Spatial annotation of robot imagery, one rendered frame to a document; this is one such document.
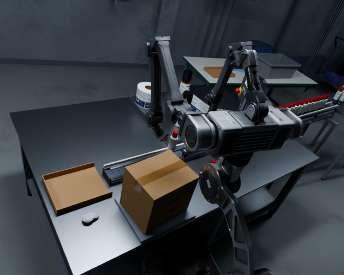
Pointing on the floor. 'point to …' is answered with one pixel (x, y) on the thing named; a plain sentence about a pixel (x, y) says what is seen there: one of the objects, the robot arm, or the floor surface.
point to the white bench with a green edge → (199, 63)
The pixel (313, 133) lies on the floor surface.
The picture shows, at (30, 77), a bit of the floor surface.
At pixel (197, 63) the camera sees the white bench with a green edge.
